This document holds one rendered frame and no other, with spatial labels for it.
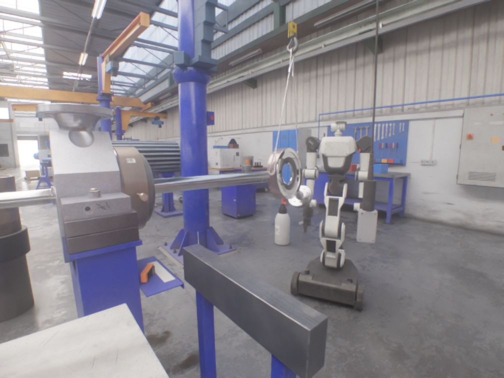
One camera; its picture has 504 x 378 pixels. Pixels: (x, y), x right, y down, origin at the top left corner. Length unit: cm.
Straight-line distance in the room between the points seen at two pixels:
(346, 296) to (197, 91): 252
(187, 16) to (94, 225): 279
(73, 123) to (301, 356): 104
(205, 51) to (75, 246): 251
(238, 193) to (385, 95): 354
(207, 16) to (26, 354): 291
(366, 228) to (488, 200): 436
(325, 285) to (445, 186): 364
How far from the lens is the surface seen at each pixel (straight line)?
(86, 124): 113
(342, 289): 221
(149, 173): 110
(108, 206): 85
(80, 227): 84
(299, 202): 203
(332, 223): 215
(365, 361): 191
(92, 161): 98
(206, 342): 116
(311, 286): 225
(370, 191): 101
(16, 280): 264
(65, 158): 99
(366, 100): 605
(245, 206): 471
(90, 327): 70
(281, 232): 338
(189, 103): 302
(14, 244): 252
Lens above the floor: 125
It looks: 9 degrees down
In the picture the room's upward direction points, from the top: straight up
